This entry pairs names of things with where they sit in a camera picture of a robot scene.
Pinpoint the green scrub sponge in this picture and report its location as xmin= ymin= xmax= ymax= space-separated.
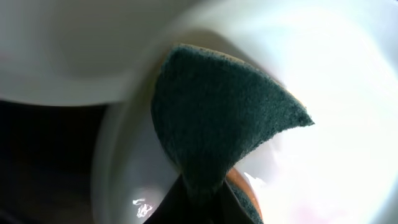
xmin=150 ymin=44 xmax=313 ymax=223

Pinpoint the light blue plate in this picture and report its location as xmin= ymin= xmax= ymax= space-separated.
xmin=0 ymin=0 xmax=200 ymax=107

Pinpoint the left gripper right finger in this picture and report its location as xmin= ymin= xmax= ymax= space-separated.
xmin=214 ymin=181 xmax=254 ymax=224

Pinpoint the pale green plate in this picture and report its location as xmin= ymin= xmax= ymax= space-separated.
xmin=91 ymin=0 xmax=397 ymax=223

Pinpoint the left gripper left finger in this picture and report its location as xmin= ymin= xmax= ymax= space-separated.
xmin=144 ymin=175 xmax=205 ymax=224

